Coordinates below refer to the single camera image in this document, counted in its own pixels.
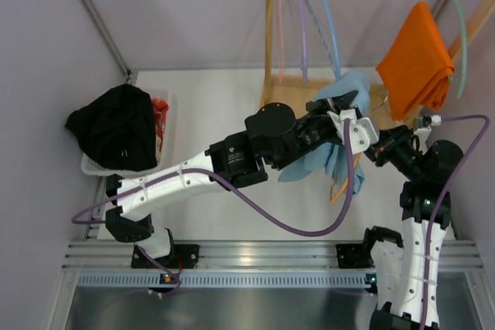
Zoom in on light blue trousers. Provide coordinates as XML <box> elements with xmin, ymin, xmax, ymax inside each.
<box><xmin>278</xmin><ymin>70</ymin><xmax>370</xmax><ymax>187</ymax></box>

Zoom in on orange hanger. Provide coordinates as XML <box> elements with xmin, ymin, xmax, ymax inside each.
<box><xmin>328</xmin><ymin>90</ymin><xmax>390</xmax><ymax>206</ymax></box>

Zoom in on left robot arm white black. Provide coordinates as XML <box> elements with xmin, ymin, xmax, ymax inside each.
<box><xmin>104</xmin><ymin>90</ymin><xmax>361</xmax><ymax>265</ymax></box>

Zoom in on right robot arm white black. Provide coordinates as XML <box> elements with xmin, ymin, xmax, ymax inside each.
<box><xmin>336</xmin><ymin>125</ymin><xmax>463</xmax><ymax>329</ymax></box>

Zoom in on blue hanger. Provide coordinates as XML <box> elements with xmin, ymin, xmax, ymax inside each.
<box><xmin>303</xmin><ymin>0</ymin><xmax>342</xmax><ymax>80</ymax></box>

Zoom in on purple hanger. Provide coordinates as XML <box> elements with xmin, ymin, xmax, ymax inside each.
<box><xmin>297</xmin><ymin>0</ymin><xmax>309</xmax><ymax>84</ymax></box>

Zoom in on green hanger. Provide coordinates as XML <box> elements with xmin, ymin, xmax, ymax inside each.
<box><xmin>449</xmin><ymin>0</ymin><xmax>468</xmax><ymax>99</ymax></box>

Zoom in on pink hanger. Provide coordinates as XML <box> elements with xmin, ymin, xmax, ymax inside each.
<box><xmin>275</xmin><ymin>0</ymin><xmax>285</xmax><ymax>84</ymax></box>

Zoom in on wooden clothes rack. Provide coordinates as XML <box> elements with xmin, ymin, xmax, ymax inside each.
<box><xmin>260</xmin><ymin>0</ymin><xmax>494</xmax><ymax>126</ymax></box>

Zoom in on orange garment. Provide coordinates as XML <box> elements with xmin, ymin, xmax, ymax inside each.
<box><xmin>376</xmin><ymin>2</ymin><xmax>455</xmax><ymax>121</ymax></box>

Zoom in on red white garment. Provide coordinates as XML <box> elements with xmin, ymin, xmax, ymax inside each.
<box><xmin>152</xmin><ymin>97</ymin><xmax>169</xmax><ymax>151</ymax></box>

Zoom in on black garment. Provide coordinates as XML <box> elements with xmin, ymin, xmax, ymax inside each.
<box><xmin>65</xmin><ymin>84</ymin><xmax>157</xmax><ymax>172</ymax></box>

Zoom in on white plastic basket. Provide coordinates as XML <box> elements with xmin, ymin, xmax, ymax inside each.
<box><xmin>80</xmin><ymin>88</ymin><xmax>176</xmax><ymax>179</ymax></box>

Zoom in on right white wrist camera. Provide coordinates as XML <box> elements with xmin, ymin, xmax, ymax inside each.
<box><xmin>414</xmin><ymin>114</ymin><xmax>442</xmax><ymax>143</ymax></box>

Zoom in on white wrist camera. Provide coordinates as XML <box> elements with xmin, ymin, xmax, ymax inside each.
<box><xmin>414</xmin><ymin>114</ymin><xmax>442</xmax><ymax>143</ymax></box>
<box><xmin>327</xmin><ymin>108</ymin><xmax>379</xmax><ymax>155</ymax></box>

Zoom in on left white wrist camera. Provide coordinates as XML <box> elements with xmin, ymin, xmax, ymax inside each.
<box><xmin>327</xmin><ymin>108</ymin><xmax>379</xmax><ymax>155</ymax></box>

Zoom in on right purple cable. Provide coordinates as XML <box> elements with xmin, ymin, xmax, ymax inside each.
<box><xmin>421</xmin><ymin>114</ymin><xmax>491</xmax><ymax>330</ymax></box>

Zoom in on grey slotted cable duct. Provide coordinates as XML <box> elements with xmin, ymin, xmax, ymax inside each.
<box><xmin>77</xmin><ymin>271</ymin><xmax>377</xmax><ymax>289</ymax></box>

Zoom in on aluminium mounting rail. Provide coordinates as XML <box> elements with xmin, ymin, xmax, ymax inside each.
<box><xmin>63</xmin><ymin>240</ymin><xmax>484</xmax><ymax>274</ymax></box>

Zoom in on grey corner wall profile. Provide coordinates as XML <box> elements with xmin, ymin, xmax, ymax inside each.
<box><xmin>79</xmin><ymin>0</ymin><xmax>131</xmax><ymax>80</ymax></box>

